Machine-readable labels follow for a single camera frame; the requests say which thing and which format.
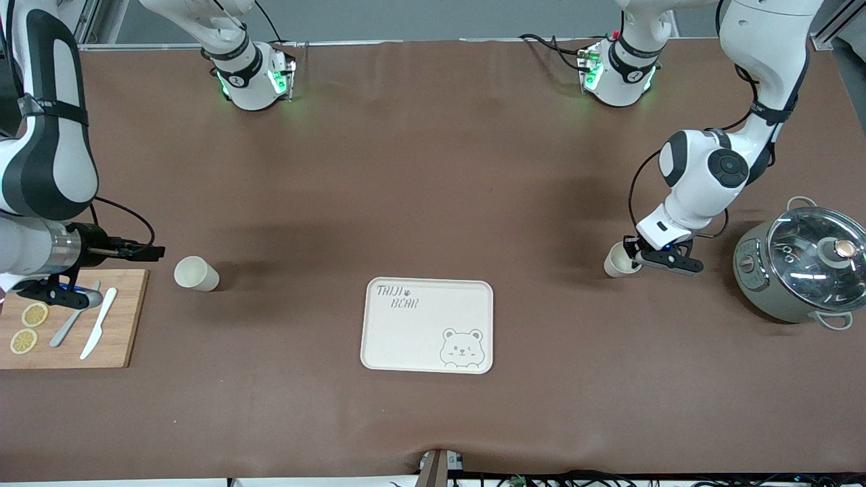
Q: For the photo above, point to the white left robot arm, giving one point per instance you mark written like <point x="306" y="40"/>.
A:
<point x="703" y="176"/>

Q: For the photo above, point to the glass pot lid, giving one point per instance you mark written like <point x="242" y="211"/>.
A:
<point x="805" y="270"/>

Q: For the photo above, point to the grey table edge mount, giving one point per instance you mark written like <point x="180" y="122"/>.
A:
<point x="433" y="470"/>

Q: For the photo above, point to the cream tray with bear print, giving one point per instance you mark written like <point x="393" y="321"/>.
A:
<point x="419" y="338"/>

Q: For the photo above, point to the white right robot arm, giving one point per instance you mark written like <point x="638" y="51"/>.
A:
<point x="47" y="155"/>

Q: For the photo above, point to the wooden cutting board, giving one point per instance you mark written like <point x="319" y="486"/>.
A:
<point x="132" y="318"/>

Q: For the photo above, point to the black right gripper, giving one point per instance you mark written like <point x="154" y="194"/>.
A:
<point x="93" y="243"/>

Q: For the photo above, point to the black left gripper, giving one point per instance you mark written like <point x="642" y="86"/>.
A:
<point x="630" y="246"/>

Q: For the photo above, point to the green electric cooking pot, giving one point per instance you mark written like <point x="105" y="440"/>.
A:
<point x="758" y="297"/>

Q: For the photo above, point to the white plastic knife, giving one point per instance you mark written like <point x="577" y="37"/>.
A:
<point x="101" y="318"/>

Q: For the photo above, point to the white plastic cup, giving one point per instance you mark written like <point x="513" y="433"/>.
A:
<point x="616" y="262"/>
<point x="196" y="274"/>

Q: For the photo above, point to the yellow lemon slice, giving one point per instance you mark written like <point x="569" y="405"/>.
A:
<point x="24" y="341"/>
<point x="35" y="314"/>

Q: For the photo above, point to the aluminium frame profile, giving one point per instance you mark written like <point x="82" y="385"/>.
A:
<point x="91" y="20"/>
<point x="839" y="20"/>

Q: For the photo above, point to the grey plastic knife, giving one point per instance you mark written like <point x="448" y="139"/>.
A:
<point x="65" y="329"/>

